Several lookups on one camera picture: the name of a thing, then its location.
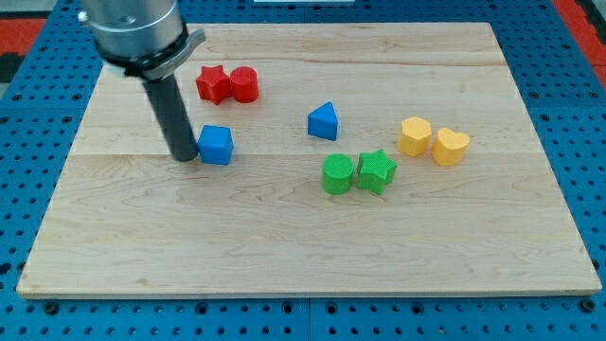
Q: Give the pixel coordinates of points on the green star block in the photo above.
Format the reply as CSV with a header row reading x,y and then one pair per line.
x,y
375,171

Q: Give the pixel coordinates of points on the yellow heart block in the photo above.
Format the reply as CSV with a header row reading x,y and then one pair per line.
x,y
449,147

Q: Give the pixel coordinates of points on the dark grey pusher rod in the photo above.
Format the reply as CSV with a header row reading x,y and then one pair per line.
x,y
171,114

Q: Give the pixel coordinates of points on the yellow hexagon block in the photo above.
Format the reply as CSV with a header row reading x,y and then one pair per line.
x,y
414,136

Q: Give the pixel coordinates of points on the red star block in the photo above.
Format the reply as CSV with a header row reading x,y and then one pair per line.
x,y
213,84

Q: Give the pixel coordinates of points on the blue cube block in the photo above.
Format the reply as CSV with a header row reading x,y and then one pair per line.
x,y
215,145

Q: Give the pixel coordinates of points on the blue triangular prism block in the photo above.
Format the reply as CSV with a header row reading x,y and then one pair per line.
x,y
323,122

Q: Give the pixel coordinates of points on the green cylinder block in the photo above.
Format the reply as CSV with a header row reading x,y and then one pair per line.
x,y
337,173

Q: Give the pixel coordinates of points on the light wooden board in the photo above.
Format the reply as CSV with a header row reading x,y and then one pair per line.
x,y
127,221

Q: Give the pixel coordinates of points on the red cylinder block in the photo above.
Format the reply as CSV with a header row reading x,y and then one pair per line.
x,y
244,84

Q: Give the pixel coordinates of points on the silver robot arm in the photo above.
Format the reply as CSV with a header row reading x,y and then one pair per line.
x,y
148,39

